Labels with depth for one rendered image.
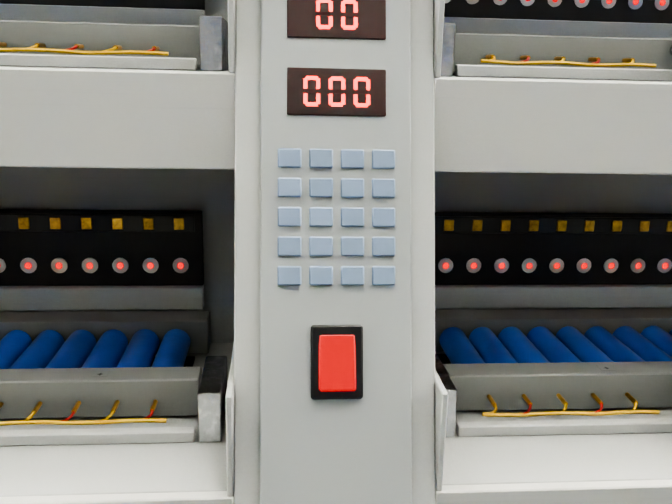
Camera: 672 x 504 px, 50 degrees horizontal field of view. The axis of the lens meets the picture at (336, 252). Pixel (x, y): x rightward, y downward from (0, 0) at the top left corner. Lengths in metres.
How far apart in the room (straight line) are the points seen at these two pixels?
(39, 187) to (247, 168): 0.25
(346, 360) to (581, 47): 0.24
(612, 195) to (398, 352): 0.30
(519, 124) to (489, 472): 0.17
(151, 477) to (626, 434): 0.25
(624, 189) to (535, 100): 0.24
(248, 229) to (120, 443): 0.14
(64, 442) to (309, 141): 0.20
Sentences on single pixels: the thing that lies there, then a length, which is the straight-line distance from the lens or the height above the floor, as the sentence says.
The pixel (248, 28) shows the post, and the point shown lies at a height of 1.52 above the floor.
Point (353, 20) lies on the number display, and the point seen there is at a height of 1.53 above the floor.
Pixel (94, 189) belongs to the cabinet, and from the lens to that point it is 0.55.
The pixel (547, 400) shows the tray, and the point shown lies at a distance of 0.44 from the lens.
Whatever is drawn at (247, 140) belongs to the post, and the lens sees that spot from 0.34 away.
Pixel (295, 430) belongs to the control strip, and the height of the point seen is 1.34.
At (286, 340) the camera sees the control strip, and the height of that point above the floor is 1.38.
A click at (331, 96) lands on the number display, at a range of 0.34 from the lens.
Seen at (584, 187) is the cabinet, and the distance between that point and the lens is 0.59.
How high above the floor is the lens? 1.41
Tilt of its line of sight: 1 degrees up
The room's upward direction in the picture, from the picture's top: straight up
